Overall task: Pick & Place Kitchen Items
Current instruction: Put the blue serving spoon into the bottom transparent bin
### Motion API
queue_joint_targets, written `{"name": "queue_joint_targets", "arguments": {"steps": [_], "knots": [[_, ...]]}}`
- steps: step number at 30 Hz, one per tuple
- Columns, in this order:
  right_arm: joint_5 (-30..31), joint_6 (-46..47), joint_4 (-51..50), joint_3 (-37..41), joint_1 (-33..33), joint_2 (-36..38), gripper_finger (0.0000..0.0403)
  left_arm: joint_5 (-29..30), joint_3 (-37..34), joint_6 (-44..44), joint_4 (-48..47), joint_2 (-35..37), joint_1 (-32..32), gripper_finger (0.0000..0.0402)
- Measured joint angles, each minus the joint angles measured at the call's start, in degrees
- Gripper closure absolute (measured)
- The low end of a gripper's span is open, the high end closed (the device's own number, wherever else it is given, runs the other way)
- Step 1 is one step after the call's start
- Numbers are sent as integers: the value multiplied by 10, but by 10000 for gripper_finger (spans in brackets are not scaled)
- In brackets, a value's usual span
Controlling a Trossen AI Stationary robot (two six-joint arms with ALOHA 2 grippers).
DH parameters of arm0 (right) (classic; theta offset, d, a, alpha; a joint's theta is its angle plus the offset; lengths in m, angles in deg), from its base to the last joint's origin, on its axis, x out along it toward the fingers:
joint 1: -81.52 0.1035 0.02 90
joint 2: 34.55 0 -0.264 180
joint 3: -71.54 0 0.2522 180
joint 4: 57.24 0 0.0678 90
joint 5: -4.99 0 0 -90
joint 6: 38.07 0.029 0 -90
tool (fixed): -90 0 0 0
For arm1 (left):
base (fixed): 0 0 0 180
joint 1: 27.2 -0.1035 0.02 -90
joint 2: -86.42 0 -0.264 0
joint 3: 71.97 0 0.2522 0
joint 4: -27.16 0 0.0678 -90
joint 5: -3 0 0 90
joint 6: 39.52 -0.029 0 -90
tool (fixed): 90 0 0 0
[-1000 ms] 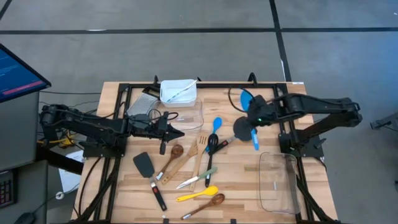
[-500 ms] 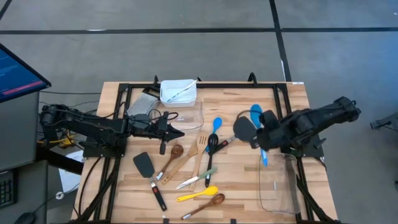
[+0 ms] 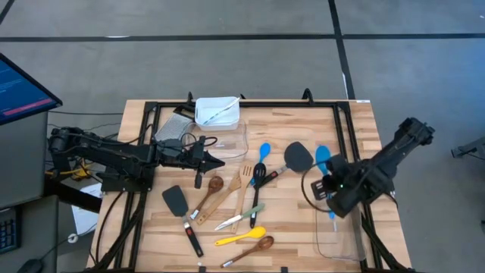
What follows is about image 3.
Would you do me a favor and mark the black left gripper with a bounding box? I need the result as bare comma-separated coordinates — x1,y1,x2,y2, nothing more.
182,135,226,190

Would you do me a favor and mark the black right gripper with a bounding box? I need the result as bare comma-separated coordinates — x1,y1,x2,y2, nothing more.
310,154,346,202

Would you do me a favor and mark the large blue silicone spoon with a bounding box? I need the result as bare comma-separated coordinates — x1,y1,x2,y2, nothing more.
314,145,339,221

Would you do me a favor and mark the dark wooden spoon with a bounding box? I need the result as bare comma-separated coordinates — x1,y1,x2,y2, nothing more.
220,235,275,269
189,175,225,221

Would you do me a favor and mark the black round-head turner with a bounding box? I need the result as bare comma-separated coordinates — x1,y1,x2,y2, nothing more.
254,141,314,190

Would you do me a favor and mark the light wooden spatula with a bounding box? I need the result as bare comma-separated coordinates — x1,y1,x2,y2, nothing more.
196,175,243,226

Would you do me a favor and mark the wooden slotted spatula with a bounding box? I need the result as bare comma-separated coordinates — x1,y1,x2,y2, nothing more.
230,160,255,234

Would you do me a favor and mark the black rectangular-head turner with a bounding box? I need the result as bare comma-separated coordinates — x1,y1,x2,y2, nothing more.
161,184,205,259

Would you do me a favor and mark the silver serrated steel knife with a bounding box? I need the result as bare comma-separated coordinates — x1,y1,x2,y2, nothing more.
202,97,241,126

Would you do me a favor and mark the small blue silicone spoon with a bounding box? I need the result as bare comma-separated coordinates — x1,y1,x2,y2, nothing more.
249,142,272,187

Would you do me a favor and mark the black slotted spoon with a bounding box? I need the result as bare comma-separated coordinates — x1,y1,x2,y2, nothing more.
249,162,268,230

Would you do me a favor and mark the pale green handled knife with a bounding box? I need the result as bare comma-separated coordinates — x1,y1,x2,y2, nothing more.
214,202,266,232

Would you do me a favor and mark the clear plastic container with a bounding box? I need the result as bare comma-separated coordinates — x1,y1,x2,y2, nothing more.
188,120,249,161
313,185,368,262

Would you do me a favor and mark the metal box grater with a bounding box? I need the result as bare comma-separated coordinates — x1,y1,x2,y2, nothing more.
154,112,194,143

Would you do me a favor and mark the white plastic bin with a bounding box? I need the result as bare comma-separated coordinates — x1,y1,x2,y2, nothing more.
194,96,241,132

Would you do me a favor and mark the yellow silicone spoon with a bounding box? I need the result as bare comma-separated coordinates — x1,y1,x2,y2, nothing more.
214,226,268,247

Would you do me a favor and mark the grey stand leg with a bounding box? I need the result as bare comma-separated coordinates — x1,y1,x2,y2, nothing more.
450,136,485,159

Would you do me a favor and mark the white paper sheet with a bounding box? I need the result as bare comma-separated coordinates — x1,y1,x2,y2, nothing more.
70,183,103,236

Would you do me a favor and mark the grey desk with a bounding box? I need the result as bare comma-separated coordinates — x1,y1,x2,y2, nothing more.
0,111,61,273

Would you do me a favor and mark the blue-screen monitor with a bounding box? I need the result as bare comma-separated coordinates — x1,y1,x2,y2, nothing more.
0,52,64,126

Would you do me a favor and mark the black computer mouse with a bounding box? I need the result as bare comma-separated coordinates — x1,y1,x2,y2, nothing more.
17,259,43,273

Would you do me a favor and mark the black keyboard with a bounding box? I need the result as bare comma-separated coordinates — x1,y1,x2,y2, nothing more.
0,206,22,255

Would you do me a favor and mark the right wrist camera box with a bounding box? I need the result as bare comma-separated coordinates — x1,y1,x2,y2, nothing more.
331,176,355,200

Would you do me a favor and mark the black metal table frame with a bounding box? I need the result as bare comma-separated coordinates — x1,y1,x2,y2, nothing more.
86,89,414,273

